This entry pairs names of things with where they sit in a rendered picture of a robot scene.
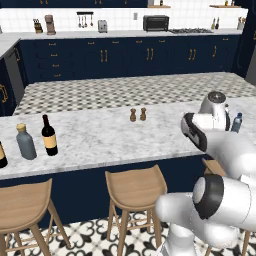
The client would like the pot with tools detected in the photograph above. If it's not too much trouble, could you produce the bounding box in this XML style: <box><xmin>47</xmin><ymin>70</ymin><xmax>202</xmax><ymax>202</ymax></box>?
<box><xmin>236</xmin><ymin>16</ymin><xmax>247</xmax><ymax>31</ymax></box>

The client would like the black gas hob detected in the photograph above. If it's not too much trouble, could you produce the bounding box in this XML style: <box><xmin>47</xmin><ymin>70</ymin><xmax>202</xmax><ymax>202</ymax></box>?
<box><xmin>167</xmin><ymin>27</ymin><xmax>215</xmax><ymax>35</ymax></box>

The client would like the navy side cupboard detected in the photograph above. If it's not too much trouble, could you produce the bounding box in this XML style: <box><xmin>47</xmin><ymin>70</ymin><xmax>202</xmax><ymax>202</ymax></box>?
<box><xmin>0</xmin><ymin>58</ymin><xmax>18</xmax><ymax>118</ymax></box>

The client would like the brown coffee machine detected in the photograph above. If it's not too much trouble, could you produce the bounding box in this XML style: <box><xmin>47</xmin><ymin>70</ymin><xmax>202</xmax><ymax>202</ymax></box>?
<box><xmin>44</xmin><ymin>14</ymin><xmax>57</xmax><ymax>36</ymax></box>

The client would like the silver toaster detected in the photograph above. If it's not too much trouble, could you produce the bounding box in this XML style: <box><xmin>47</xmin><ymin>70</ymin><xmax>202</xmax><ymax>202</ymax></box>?
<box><xmin>97</xmin><ymin>19</ymin><xmax>109</xmax><ymax>34</ymax></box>

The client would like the blue plastic water bottle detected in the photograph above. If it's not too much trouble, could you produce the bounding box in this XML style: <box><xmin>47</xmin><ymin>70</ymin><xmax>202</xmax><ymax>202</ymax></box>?
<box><xmin>230</xmin><ymin>112</ymin><xmax>244</xmax><ymax>134</ymax></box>

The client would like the navy base cupboard run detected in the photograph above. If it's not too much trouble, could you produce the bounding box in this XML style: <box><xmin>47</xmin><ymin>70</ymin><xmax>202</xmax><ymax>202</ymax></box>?
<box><xmin>18</xmin><ymin>34</ymin><xmax>242</xmax><ymax>85</ymax></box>

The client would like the knife block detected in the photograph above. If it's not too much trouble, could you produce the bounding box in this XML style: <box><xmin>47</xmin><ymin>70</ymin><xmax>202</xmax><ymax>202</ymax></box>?
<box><xmin>32</xmin><ymin>18</ymin><xmax>44</xmax><ymax>34</ymax></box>

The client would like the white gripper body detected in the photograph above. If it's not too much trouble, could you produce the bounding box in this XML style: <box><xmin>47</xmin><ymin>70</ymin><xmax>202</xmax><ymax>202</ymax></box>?
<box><xmin>197</xmin><ymin>112</ymin><xmax>231</xmax><ymax>132</ymax></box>

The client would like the navy wall cupboard run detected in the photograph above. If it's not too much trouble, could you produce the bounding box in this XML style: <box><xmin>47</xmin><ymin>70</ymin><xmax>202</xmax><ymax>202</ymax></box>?
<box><xmin>0</xmin><ymin>0</ymin><xmax>149</xmax><ymax>9</ymax></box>

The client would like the black toaster oven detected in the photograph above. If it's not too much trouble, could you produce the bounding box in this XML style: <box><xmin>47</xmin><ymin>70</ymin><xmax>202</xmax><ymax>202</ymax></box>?
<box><xmin>142</xmin><ymin>14</ymin><xmax>171</xmax><ymax>33</ymax></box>

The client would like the rail with hanging tools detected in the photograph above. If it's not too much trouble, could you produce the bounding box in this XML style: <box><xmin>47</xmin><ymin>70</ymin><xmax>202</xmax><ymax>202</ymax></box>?
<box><xmin>76</xmin><ymin>11</ymin><xmax>95</xmax><ymax>29</ymax></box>

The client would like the grey dishwasher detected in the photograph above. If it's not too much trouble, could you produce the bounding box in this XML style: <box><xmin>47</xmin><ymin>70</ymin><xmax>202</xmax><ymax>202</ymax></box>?
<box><xmin>3</xmin><ymin>45</ymin><xmax>26</xmax><ymax>106</ymax></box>

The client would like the dark wine bottle tan label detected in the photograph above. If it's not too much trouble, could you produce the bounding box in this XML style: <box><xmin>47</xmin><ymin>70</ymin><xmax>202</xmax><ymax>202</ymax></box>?
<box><xmin>41</xmin><ymin>114</ymin><xmax>59</xmax><ymax>157</ymax></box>

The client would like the navy kitchen island base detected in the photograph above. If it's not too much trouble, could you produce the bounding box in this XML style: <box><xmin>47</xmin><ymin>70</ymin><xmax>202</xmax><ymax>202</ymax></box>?
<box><xmin>0</xmin><ymin>154</ymin><xmax>214</xmax><ymax>229</ymax></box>

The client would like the grey bottle tan cap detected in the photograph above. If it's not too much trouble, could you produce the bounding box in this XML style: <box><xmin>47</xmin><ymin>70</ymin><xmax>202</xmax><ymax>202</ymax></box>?
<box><xmin>15</xmin><ymin>123</ymin><xmax>38</xmax><ymax>161</ymax></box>

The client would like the navy tall fridge cabinet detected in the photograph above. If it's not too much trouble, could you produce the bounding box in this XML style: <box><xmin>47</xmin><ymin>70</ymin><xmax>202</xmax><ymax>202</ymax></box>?
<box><xmin>231</xmin><ymin>0</ymin><xmax>256</xmax><ymax>86</ymax></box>

